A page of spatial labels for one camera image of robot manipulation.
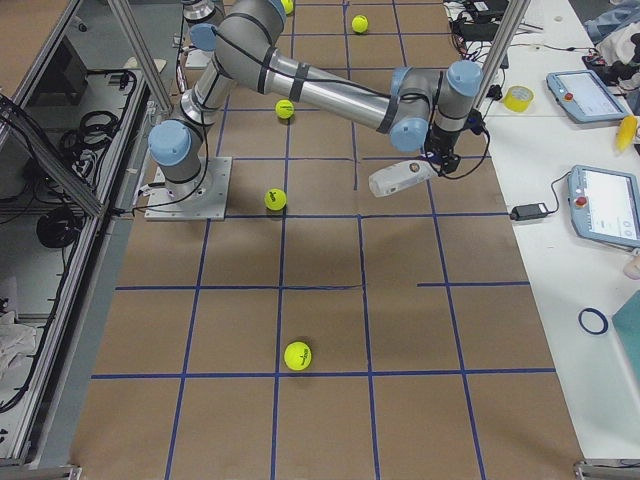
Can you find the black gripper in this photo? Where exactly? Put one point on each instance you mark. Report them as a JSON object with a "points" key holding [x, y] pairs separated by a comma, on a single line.
{"points": [[442, 141]]}

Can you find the white tennis ball can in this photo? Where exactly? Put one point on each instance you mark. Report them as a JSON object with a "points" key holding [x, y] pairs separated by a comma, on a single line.
{"points": [[399, 177]]}

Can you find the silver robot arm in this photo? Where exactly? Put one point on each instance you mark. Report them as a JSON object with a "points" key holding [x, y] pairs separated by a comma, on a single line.
{"points": [[423, 111], [203, 11]]}

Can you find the yellow tennis ball near right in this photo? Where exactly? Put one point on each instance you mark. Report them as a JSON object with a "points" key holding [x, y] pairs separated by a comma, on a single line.
{"points": [[360, 24]]}

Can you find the yellow tennis ball centre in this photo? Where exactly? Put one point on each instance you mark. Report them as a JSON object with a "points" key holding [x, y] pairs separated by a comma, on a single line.
{"points": [[284, 109]]}

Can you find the yellow tennis ball by base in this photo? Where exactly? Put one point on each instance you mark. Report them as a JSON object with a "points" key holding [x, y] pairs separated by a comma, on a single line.
{"points": [[275, 199]]}

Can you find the yellow tennis ball far right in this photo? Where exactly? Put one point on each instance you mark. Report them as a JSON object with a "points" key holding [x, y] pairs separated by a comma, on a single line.
{"points": [[288, 6]]}

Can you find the yellow tennis ball near left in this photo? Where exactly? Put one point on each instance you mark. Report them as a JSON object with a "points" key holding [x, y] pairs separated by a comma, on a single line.
{"points": [[297, 356]]}

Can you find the yellow tape roll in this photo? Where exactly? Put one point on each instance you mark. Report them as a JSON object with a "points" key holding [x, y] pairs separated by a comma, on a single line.
{"points": [[518, 98]]}

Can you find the black power adapter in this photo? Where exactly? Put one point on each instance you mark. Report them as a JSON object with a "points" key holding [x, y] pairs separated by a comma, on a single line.
{"points": [[532, 211]]}

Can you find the far teach pendant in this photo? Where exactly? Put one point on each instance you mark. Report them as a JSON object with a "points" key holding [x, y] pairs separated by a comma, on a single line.
{"points": [[584, 97]]}

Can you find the teach pendant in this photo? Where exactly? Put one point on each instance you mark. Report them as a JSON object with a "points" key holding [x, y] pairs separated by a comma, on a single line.
{"points": [[584, 97], [604, 205]]}

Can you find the near teach pendant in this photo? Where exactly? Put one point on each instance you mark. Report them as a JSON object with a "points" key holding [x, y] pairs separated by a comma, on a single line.
{"points": [[604, 205]]}

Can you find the yellow banana toy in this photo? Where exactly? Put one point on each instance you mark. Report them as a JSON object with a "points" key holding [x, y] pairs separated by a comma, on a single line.
{"points": [[626, 133]]}

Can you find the teal box corner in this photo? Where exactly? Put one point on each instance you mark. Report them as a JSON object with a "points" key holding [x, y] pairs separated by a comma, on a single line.
{"points": [[626, 324]]}

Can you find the aluminium frame post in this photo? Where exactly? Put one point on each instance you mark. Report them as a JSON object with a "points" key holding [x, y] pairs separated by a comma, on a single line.
{"points": [[509, 24]]}

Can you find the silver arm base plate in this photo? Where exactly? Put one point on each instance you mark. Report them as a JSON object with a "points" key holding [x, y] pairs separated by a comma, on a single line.
{"points": [[204, 197], [197, 59]]}

